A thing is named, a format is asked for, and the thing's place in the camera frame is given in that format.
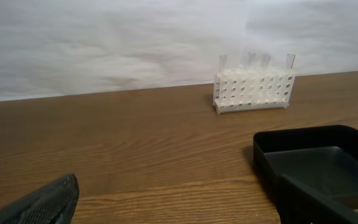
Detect white test tube rack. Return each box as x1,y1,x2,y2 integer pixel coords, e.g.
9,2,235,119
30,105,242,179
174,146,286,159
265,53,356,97
212,67,297,115

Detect clear test tube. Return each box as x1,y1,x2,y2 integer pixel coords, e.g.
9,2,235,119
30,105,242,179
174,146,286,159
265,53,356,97
260,54,271,70
247,52,257,70
218,54,228,75
286,53,296,71

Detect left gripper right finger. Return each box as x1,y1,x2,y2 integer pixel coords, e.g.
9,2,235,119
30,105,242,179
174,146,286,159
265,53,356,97
277,173,358,224

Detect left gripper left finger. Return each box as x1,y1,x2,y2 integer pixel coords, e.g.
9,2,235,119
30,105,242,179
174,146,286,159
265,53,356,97
0,173,80,224

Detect black tray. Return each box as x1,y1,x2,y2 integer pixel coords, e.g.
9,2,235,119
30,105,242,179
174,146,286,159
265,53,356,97
252,124,358,210

